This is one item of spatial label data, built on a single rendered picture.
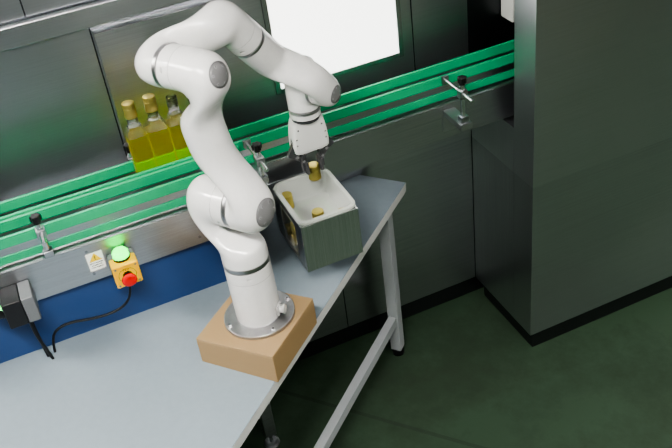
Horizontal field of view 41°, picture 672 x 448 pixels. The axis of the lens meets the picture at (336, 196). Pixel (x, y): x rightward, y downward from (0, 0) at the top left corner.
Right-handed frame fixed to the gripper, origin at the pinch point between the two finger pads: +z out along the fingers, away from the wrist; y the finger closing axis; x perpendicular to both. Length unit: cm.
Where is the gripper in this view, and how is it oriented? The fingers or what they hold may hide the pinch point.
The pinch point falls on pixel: (313, 164)
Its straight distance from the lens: 245.4
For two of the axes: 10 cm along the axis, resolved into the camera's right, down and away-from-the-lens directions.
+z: 1.1, 8.1, 5.8
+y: -9.0, 3.2, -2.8
